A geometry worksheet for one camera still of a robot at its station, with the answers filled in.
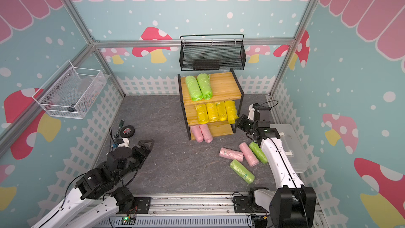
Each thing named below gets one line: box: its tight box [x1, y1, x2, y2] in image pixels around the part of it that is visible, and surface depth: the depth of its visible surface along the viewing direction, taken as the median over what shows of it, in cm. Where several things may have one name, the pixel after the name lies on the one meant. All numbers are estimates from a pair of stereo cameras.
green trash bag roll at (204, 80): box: [197, 72, 213, 101], surface depth 74 cm
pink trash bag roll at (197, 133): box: [189, 125, 205, 144], surface depth 96 cm
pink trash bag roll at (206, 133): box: [198, 124, 214, 144], surface depth 96 cm
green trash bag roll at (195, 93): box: [185, 75, 204, 102], surface depth 73 cm
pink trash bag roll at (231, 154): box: [219, 147, 245, 163], surface depth 89 cm
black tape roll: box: [119, 125, 136, 139], surface depth 101 cm
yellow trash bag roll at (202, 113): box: [194, 103, 209, 125], surface depth 85 cm
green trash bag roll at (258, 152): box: [248, 141, 268, 165], surface depth 89 cm
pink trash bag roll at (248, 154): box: [238, 141, 260, 168], surface depth 88 cm
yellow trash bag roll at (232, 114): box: [224, 100, 240, 125], surface depth 85 cm
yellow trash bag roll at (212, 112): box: [205, 102, 219, 122], surface depth 85 cm
